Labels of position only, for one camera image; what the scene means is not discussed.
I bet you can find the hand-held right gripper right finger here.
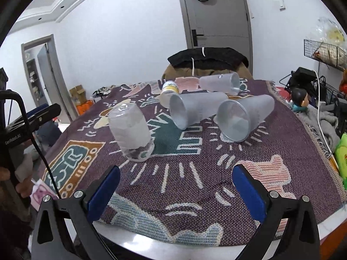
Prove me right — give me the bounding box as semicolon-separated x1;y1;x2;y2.
232;164;322;260

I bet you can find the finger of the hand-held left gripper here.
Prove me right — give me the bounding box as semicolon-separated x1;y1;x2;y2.
5;103;62;136

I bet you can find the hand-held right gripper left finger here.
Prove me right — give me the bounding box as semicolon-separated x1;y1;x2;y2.
29;165;121;260

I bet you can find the frosted plastic cup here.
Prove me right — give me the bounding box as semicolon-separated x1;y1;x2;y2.
169;91;229;131
217;94;275;143
199;72;241;96
108;102;155;163
148;80;161;96

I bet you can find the person's left hand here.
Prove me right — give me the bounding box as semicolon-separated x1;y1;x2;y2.
0;166;35;199

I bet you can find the grey side door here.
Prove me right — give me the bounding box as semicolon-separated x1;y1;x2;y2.
36;43;71;120

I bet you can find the cardboard box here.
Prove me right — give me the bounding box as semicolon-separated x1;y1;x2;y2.
69;85;86;105

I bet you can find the orange box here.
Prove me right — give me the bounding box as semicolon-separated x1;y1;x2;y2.
75;100;94;116

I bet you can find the pink paper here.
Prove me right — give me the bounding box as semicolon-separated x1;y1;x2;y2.
29;180;59;211

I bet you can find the printed purple blanket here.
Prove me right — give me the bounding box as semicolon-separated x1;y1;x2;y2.
38;78;344;247

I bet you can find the grey cloth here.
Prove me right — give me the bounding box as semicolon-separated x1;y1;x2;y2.
296;104;342;155

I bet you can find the green packet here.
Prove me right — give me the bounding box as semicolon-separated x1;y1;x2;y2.
334;132;347;190

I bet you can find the doll head figure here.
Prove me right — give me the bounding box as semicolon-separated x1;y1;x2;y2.
290;88;311;113

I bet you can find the yellow label plastic bottle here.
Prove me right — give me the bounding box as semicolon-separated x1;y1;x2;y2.
159;80;180;108

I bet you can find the black bag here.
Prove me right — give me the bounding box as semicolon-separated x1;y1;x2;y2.
287;67;318;90

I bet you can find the black cloth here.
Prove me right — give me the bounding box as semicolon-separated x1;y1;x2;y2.
167;47;249;71

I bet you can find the black door lock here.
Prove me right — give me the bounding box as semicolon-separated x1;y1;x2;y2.
191;28;207;48

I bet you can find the clear plastic bag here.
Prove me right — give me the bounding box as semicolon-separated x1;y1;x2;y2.
311;17;347;60

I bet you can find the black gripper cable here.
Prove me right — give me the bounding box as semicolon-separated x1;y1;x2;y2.
24;114;62;200

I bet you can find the white cable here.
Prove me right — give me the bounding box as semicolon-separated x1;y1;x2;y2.
313;70;334;158

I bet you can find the black wire basket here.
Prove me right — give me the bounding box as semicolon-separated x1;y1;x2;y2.
317;75;347;107

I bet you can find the black wire rack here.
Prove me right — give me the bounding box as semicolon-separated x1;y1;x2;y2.
303;39;347;71

